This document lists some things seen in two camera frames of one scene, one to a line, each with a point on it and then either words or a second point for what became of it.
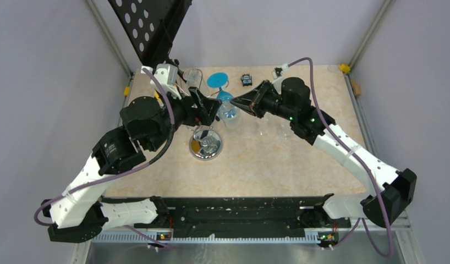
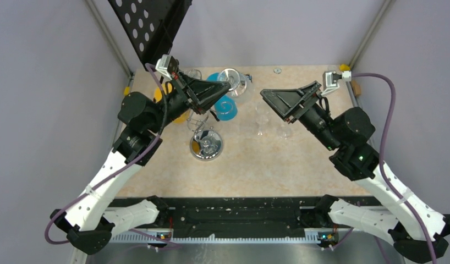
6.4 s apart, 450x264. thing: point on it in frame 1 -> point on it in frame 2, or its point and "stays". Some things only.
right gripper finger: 246,99 -> 298,95
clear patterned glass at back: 193,77 stays
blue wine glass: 226,111 stays
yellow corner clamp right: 345,68 stays
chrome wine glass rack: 206,143 stays
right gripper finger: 245,104 -> 284,101
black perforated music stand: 153,26 stays
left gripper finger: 209,105 -> 203,92
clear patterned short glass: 229,114 -> 237,81
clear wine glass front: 284,130 stays
